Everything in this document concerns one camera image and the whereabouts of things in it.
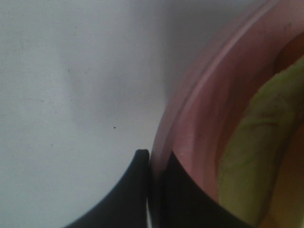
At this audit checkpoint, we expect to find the white bread sandwich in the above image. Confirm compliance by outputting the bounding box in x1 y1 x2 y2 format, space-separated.
217 41 304 228

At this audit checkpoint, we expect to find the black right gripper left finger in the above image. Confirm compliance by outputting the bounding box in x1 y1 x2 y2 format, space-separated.
67 149 150 228

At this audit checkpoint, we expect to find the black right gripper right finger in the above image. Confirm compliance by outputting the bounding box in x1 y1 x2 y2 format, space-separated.
151 153 251 228

